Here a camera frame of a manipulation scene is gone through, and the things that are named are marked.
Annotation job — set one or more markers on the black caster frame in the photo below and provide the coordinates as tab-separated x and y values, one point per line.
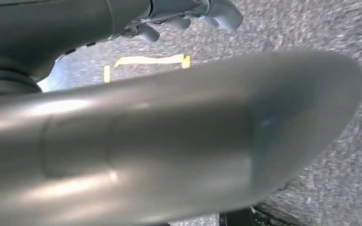
240	216

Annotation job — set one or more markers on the yellow floor tape square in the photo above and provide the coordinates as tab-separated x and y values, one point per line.
149	60

